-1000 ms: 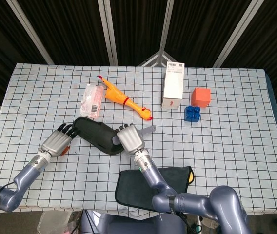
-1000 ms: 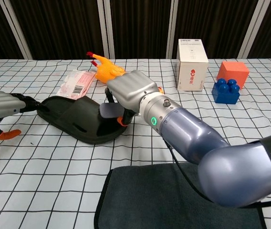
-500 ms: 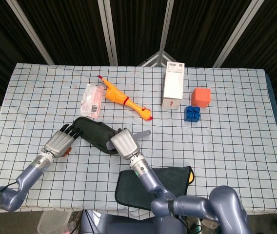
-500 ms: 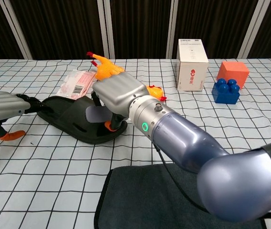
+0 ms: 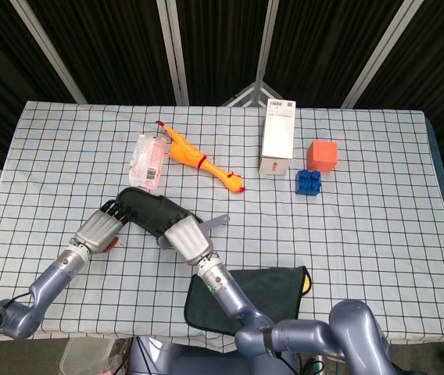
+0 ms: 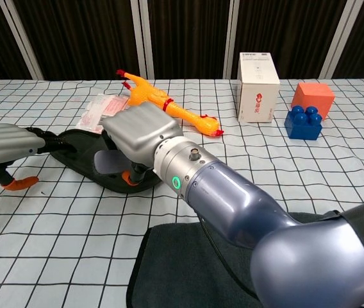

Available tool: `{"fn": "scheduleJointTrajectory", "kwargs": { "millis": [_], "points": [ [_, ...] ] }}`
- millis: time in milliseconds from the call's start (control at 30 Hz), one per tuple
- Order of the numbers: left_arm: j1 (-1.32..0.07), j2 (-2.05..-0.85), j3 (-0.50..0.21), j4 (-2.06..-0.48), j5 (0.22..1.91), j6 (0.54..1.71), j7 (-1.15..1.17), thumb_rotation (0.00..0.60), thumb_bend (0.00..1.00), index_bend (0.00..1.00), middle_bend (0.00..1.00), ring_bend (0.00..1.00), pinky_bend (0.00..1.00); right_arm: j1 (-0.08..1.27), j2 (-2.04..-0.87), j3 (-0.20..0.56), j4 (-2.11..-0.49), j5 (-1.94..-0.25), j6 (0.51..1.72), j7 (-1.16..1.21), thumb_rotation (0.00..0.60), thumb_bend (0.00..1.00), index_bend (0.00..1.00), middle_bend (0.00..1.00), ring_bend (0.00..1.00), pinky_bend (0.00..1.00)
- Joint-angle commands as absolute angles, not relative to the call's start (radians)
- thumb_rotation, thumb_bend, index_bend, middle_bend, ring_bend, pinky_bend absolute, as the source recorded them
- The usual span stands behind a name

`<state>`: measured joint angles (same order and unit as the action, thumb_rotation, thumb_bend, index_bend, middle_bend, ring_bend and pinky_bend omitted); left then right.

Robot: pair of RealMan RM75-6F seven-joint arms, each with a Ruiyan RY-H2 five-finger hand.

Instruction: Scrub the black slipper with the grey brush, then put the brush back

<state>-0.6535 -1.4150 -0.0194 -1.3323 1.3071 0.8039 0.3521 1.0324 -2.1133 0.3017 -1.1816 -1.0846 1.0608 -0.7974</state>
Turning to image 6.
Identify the white black checkered tablecloth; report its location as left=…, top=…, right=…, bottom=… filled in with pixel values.
left=0, top=78, right=364, bottom=308

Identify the orange foam cube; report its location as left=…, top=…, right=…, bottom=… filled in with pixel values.
left=290, top=81, right=336, bottom=121

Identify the yellow rubber chicken toy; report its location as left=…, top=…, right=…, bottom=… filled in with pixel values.
left=115, top=69, right=225, bottom=138

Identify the white cardboard box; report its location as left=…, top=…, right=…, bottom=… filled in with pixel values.
left=236, top=52, right=281, bottom=124

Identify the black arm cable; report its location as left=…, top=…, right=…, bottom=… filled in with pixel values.
left=197, top=214, right=260, bottom=299

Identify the dark grey towel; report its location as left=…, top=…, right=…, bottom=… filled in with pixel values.
left=126, top=210, right=343, bottom=308

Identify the blue building block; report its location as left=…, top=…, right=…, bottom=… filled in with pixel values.
left=284, top=105, right=324, bottom=141

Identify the white partition post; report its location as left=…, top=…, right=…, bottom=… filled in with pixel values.
left=318, top=0, right=364, bottom=80
left=129, top=0, right=155, bottom=80
left=0, top=0, right=44, bottom=80
left=224, top=0, right=244, bottom=80

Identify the pink plastic packet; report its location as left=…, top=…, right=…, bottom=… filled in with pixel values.
left=76, top=93, right=129, bottom=133

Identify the black rubber slipper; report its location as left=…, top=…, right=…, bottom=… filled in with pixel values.
left=50, top=128, right=163, bottom=194

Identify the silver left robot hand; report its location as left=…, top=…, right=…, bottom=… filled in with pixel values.
left=0, top=123, right=77, bottom=192

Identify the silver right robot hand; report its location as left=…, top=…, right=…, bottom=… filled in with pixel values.
left=101, top=101, right=185, bottom=187

